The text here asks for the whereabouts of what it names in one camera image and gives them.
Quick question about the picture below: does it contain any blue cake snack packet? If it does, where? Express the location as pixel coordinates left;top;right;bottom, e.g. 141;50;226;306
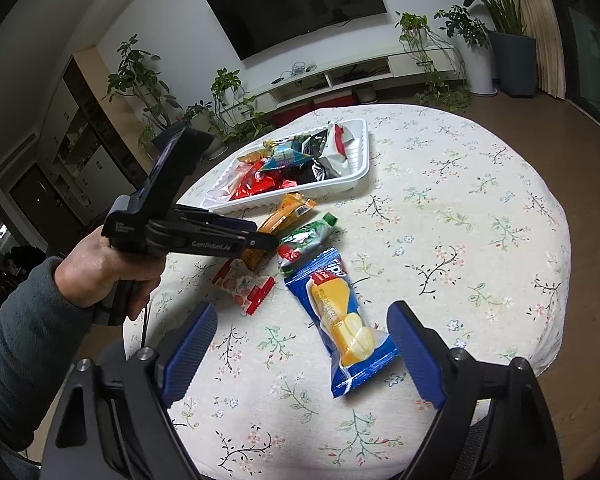
284;247;401;400

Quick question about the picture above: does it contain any dark glass sliding door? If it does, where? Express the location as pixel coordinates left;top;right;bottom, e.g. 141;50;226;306
565;0;600;126

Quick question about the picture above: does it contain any orange snack packet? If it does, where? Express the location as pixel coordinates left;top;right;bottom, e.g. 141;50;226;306
242;192;317;271

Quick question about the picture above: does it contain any black wall television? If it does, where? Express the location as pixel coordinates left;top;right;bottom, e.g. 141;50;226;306
206;0;388;61

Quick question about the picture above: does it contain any large leafy plant grey pot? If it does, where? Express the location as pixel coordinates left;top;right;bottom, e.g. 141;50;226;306
440;0;537;98

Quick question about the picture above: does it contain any white television console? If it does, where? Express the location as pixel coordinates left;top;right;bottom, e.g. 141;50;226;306
245;45;456;116

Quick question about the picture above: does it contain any tangle of cables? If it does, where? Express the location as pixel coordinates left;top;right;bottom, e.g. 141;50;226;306
272;62;318;83

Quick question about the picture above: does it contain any red white peach snack packet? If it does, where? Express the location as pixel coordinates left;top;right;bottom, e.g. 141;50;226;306
212;258;276;316

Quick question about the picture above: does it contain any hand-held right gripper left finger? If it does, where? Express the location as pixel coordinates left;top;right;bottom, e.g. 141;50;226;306
40;302;218;480

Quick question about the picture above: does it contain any red storage box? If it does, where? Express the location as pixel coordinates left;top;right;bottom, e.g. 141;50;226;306
272;100;313;126

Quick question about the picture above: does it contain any black triangular snack packet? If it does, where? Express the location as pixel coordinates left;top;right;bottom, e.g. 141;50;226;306
285;130;331;186

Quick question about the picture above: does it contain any white plastic tray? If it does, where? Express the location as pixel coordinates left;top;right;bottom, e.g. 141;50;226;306
200;118;371;213

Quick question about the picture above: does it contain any trailing vine plant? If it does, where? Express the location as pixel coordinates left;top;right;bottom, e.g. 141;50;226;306
395;12;473;111

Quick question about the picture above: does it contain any person's left hand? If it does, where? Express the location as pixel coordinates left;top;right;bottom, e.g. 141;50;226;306
55;225;163;318

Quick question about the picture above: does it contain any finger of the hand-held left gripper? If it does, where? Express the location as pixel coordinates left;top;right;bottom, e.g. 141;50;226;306
176;204;258;235
147;220;280;257

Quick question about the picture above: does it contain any person's left forearm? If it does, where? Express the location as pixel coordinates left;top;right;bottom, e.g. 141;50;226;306
0;257;98;453

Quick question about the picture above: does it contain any thin tree plant dark pot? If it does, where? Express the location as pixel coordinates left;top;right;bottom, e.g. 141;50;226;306
102;35;182;161

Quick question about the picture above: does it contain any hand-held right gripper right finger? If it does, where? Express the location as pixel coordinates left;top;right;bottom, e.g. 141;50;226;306
386;301;561;480

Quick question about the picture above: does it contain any beige curtain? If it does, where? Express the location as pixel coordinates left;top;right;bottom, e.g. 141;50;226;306
510;0;573;101

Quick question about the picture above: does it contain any small-leaf plant white pot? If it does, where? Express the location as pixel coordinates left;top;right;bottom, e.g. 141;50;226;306
434;5;499;97

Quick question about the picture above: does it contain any wooden display cabinet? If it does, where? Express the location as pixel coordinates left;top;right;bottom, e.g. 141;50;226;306
45;55;148;221

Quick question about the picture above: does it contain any bushy plant white pot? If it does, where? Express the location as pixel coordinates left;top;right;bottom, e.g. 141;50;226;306
182;67;268;147

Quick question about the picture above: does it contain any green snack packet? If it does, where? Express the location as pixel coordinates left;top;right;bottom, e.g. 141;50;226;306
277;213;339;276

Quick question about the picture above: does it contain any silver white snack packet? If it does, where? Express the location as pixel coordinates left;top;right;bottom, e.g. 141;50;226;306
320;122;363;178

